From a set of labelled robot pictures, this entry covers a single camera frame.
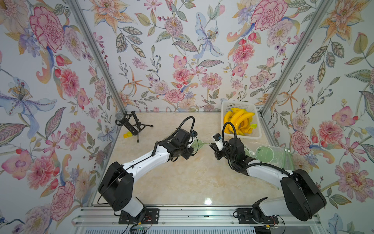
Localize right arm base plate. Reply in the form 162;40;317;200
232;197;279;226

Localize right corner aluminium post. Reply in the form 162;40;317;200
261;1;333;119

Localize white plastic basket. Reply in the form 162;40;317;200
221;101;262;139

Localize zip-top bag bananas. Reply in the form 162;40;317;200
191;139;209;154
244;142;295;171

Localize corner aluminium post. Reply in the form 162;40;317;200
67;0;126;114
261;1;333;119

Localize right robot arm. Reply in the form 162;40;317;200
210;132;327;223

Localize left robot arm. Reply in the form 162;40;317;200
98;116;197;219

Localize aluminium front rail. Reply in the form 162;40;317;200
72;206;325;234

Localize left corner aluminium post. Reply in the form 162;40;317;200
67;0;126;114

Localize black microphone tripod stand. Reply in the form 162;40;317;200
115;111;154;143

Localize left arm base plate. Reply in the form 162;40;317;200
118;197;160;225

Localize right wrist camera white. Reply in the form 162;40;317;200
213;133;224;151

